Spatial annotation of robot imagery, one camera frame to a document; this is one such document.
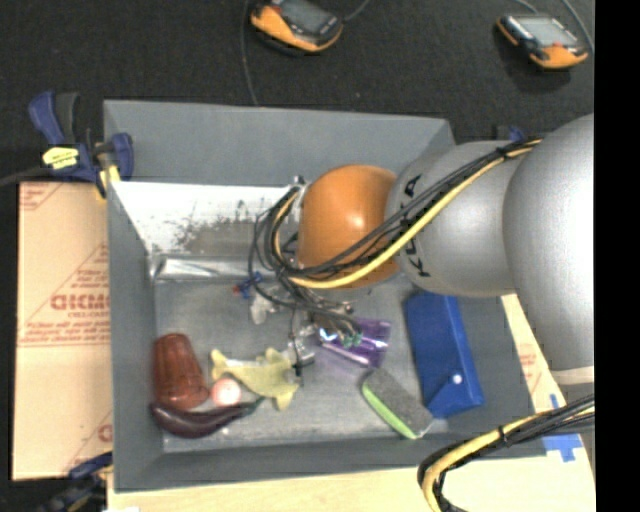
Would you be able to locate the yellow toy fish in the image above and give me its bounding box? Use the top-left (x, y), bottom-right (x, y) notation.
top-left (208, 346), bottom-right (302, 412)

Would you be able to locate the clear glass thing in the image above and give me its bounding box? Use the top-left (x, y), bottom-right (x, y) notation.
top-left (249, 293), bottom-right (282, 326)

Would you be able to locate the pink ball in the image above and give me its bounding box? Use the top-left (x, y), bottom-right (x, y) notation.
top-left (210, 377), bottom-right (243, 407)

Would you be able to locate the green and grey sponge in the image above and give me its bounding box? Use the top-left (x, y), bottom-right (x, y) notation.
top-left (360, 366), bottom-right (436, 441)

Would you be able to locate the blue box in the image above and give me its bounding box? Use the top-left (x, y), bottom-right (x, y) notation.
top-left (402, 291), bottom-right (486, 420)

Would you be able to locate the red-brown ribbed cup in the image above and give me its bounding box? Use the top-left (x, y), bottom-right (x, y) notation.
top-left (151, 332), bottom-right (211, 412)

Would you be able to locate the purple toy eggplant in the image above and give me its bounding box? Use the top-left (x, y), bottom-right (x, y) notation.
top-left (149, 396), bottom-right (265, 441)

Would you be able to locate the grey metal bin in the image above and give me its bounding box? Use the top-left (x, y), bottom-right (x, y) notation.
top-left (102, 99), bottom-right (547, 492)

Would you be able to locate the brown cardboard board red print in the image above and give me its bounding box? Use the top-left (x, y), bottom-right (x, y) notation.
top-left (11, 180), bottom-right (576, 482)

